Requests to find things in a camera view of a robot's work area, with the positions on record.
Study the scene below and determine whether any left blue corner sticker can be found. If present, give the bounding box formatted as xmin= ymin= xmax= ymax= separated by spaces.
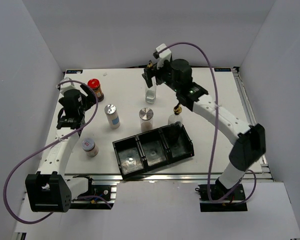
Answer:
xmin=65 ymin=69 xmax=83 ymax=74

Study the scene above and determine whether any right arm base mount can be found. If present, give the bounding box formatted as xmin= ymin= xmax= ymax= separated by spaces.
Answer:
xmin=193 ymin=182 xmax=248 ymax=213

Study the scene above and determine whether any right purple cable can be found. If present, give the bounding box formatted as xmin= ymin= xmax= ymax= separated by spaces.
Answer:
xmin=162 ymin=41 xmax=257 ymax=203

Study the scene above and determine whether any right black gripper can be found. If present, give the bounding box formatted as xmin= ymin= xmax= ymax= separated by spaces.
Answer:
xmin=142 ymin=59 xmax=180 ymax=93

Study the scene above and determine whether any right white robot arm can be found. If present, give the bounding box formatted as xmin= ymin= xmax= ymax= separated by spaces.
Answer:
xmin=142 ymin=59 xmax=266 ymax=201

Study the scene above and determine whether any brown spice metal-lid shaker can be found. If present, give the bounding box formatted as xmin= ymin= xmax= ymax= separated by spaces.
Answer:
xmin=139 ymin=107 xmax=154 ymax=133

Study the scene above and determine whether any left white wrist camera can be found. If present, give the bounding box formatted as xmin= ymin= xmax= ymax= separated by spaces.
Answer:
xmin=56 ymin=77 xmax=75 ymax=96

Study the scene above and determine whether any blue corner sticker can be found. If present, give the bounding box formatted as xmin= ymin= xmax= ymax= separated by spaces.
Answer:
xmin=214 ymin=67 xmax=232 ymax=73
xmin=65 ymin=69 xmax=83 ymax=74

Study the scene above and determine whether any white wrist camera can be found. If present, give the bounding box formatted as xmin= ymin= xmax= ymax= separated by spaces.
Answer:
xmin=152 ymin=43 xmax=172 ymax=70
xmin=56 ymin=77 xmax=75 ymax=96

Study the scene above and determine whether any small white lid jar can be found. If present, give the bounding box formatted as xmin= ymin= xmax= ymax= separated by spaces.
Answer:
xmin=81 ymin=137 xmax=99 ymax=157

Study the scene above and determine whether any dark sauce glass bottle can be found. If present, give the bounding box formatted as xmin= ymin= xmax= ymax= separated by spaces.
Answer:
xmin=167 ymin=99 xmax=185 ymax=145

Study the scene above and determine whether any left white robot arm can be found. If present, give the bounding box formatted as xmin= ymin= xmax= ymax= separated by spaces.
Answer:
xmin=25 ymin=84 xmax=97 ymax=213

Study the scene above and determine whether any aluminium table frame rail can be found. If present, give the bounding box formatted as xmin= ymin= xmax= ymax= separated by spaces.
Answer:
xmin=63 ymin=172 xmax=273 ymax=181

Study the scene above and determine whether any clear glass oil bottle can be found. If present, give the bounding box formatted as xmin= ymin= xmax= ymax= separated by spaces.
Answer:
xmin=144 ymin=59 xmax=157 ymax=104

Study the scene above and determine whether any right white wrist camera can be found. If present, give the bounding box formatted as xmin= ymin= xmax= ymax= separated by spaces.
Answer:
xmin=152 ymin=43 xmax=172 ymax=70

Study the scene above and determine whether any blue label metal-lid shaker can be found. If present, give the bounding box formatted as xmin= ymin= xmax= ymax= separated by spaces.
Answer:
xmin=104 ymin=104 xmax=120 ymax=129

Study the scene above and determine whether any black three-compartment tray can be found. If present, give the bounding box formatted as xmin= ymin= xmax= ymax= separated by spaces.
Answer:
xmin=112 ymin=125 xmax=195 ymax=180

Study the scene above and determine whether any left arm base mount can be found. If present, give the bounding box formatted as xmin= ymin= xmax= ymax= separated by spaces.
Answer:
xmin=65 ymin=175 xmax=117 ymax=210

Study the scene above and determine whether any right blue corner sticker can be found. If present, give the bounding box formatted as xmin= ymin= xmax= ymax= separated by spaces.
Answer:
xmin=214 ymin=67 xmax=232 ymax=73

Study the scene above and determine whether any red lid sauce jar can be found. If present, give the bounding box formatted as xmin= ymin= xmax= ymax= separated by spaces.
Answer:
xmin=87 ymin=78 xmax=105 ymax=102

